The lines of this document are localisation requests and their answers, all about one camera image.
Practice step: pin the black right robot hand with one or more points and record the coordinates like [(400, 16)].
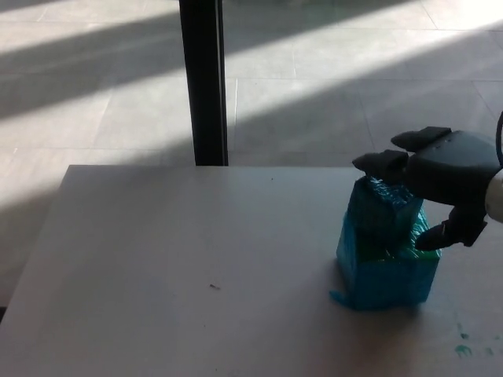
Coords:
[(448, 173)]

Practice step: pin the small blue cube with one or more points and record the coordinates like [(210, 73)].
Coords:
[(383, 212)]

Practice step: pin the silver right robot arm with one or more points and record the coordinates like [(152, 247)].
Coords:
[(496, 196)]

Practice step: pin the large blue wrapped cube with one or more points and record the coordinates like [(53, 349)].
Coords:
[(377, 275)]

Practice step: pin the black vertical window frame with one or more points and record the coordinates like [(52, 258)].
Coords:
[(204, 82)]

